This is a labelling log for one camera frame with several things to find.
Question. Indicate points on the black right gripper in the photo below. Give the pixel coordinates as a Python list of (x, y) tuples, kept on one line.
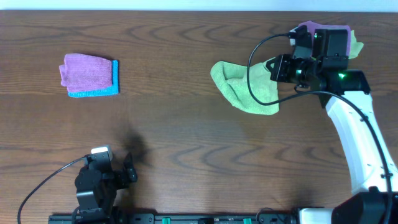
[(285, 61)]

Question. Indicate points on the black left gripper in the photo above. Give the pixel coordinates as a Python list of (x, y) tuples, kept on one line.
[(123, 175)]

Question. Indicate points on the light green cloth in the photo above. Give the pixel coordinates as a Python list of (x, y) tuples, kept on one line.
[(236, 81)]

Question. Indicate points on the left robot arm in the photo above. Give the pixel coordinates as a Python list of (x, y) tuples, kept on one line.
[(96, 189)]

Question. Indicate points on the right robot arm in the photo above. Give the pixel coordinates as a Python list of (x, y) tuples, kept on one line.
[(320, 63)]

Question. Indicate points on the folded blue cloth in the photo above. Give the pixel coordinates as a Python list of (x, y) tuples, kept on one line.
[(109, 91)]

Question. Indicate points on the crumpled green cloth under purple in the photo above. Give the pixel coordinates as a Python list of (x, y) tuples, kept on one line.
[(355, 46)]

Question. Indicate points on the folded pink cloth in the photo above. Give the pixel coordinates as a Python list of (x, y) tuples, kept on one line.
[(80, 72)]

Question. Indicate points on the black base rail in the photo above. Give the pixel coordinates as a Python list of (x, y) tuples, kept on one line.
[(148, 218)]

